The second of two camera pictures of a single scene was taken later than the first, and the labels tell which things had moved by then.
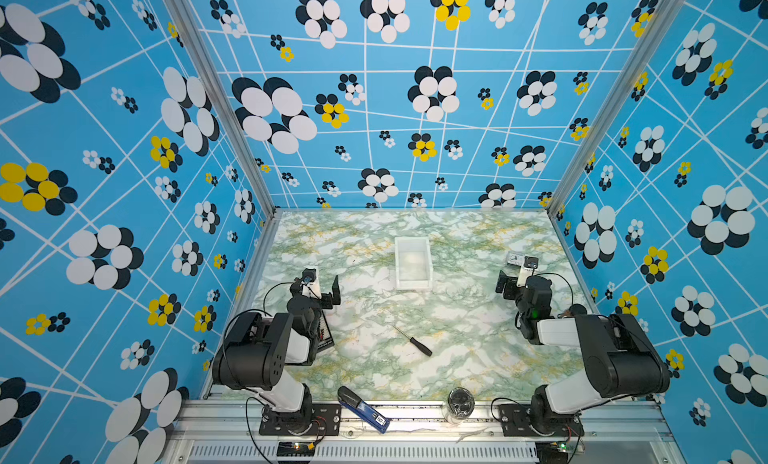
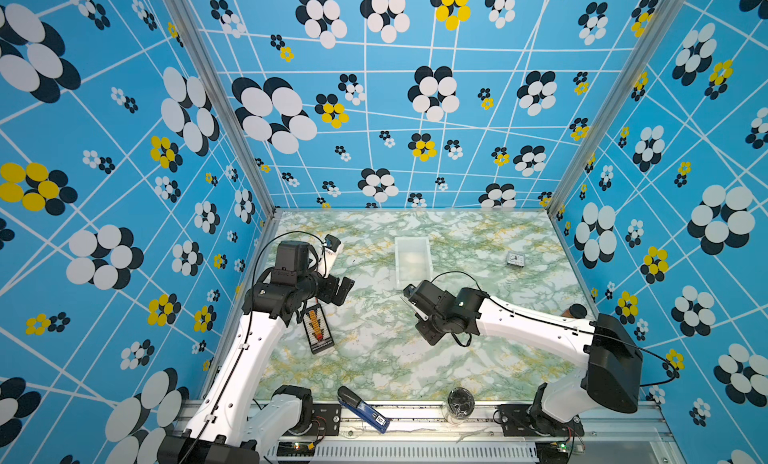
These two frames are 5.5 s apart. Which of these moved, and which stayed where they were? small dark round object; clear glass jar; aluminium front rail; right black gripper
Moved: right black gripper
Stayed: aluminium front rail; clear glass jar; small dark round object
